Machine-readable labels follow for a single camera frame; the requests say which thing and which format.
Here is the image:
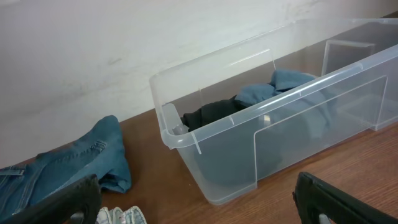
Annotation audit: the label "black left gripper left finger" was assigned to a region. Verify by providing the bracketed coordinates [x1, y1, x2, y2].
[3, 174, 101, 224]

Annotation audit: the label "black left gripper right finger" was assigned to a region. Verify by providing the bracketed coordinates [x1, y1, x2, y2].
[292, 172, 397, 224]

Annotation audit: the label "black garment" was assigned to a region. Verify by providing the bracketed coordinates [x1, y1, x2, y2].
[181, 97, 282, 187]

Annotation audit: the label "blue shirt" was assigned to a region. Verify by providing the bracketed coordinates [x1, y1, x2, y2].
[235, 70, 334, 139]

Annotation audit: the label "clear plastic storage bin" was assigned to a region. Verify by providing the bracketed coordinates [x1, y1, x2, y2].
[150, 19, 397, 205]

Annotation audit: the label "dark blue folded jeans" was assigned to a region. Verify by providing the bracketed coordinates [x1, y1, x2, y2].
[1, 115, 132, 220]

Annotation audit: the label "light blue folded jeans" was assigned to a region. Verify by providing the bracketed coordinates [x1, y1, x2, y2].
[95, 206, 147, 224]

